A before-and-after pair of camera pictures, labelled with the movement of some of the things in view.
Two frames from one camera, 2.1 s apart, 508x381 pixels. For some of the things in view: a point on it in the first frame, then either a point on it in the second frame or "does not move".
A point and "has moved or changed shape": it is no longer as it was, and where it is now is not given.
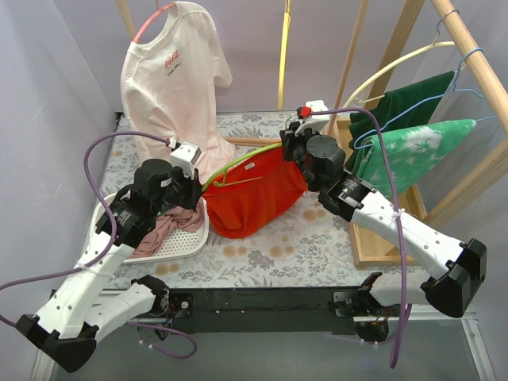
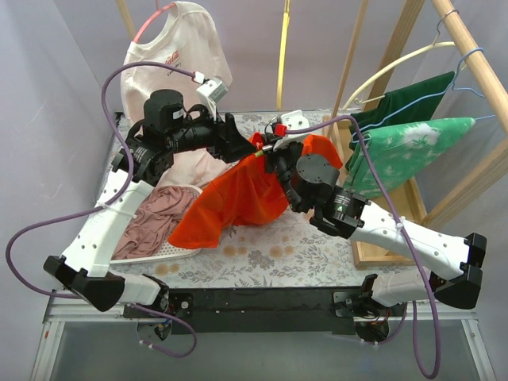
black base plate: x=259 y=310 does not move
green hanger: x=235 y=179 has moved or changed shape
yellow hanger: x=283 y=52 does not move
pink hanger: x=149 y=17 does not move
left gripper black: x=191 y=187 to x=222 y=136
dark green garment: x=413 y=103 does not move
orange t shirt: x=251 y=197 has moved or changed shape
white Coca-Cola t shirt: x=169 y=79 does not move
